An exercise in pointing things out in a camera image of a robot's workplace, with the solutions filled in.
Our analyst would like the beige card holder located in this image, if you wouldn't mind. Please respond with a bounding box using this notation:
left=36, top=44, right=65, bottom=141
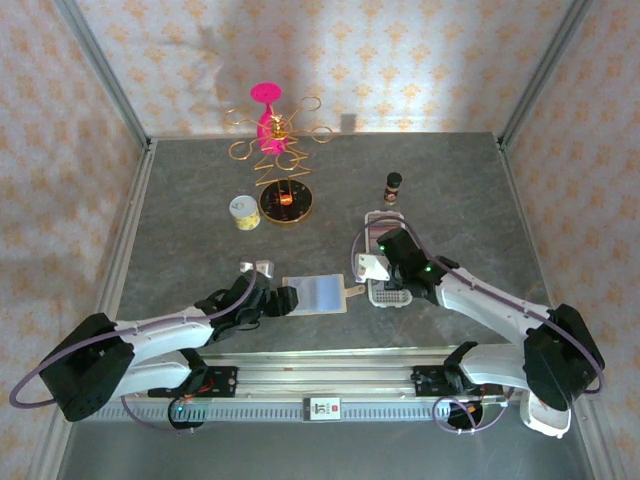
left=281, top=273, right=367, bottom=317

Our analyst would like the stack of colourful credit cards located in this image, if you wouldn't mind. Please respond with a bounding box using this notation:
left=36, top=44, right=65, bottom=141
left=368, top=214, right=405, bottom=256

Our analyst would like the white plastic basket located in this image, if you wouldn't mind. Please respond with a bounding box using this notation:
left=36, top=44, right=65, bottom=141
left=363, top=210, right=414, bottom=309

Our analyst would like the small black-capped spice bottle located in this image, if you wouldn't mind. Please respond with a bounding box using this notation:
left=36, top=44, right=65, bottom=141
left=383, top=172, right=404, bottom=206

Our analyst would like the yellow tin can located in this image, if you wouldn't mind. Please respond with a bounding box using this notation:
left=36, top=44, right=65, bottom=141
left=228, top=195, right=261, bottom=231

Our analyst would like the white number label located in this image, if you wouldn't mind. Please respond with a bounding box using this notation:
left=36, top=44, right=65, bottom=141
left=302, top=395, right=343, bottom=424

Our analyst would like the pink wine glass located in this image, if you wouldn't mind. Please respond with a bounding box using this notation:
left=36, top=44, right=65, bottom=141
left=249, top=82, right=290, bottom=155

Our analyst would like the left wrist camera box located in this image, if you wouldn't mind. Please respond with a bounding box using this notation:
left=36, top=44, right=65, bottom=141
left=238, top=258, right=277, bottom=280

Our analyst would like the aluminium mounting rail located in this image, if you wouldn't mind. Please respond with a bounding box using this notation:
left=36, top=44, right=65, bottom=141
left=99, top=349, right=599, bottom=402

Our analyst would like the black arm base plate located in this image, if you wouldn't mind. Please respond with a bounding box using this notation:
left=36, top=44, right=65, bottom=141
left=148, top=365, right=239, bottom=400
left=411, top=364, right=504, bottom=400

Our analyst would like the gold wire glass rack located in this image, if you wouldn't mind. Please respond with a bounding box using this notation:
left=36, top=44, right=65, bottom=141
left=223, top=94, right=334, bottom=226

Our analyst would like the grey slotted cable duct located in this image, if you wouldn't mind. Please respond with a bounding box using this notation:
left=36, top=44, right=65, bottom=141
left=99, top=402, right=511, bottom=422

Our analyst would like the aluminium side rail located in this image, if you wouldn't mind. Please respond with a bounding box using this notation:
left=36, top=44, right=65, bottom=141
left=89, top=142, right=157, bottom=331
left=497, top=139, right=570, bottom=359

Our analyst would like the black round cable port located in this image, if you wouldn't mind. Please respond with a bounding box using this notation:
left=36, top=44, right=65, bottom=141
left=168, top=398, right=207, bottom=431

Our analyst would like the aluminium frame post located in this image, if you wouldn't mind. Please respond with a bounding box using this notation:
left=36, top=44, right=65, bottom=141
left=53, top=0, right=154, bottom=151
left=497, top=0, right=597, bottom=151

